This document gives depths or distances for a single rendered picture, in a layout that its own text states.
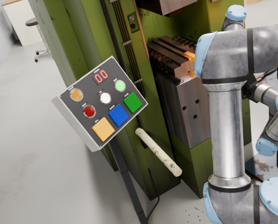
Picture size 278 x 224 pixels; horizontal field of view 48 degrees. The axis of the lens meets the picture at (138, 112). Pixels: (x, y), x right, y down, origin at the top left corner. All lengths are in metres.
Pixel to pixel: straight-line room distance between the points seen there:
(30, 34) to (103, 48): 4.80
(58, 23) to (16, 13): 4.32
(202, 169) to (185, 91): 0.61
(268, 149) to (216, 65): 0.51
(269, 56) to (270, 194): 0.35
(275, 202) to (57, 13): 1.54
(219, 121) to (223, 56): 0.17
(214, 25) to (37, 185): 1.92
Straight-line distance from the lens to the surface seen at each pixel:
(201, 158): 2.00
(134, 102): 1.41
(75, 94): 1.29
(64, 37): 1.99
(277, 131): 1.19
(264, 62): 0.82
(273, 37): 0.83
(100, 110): 1.32
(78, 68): 2.07
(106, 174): 2.60
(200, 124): 1.84
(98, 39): 1.58
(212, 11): 1.88
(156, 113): 1.89
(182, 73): 1.69
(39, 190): 2.79
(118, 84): 1.40
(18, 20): 6.30
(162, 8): 1.53
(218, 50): 0.81
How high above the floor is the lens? 1.75
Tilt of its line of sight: 34 degrees down
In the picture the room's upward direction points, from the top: 17 degrees counter-clockwise
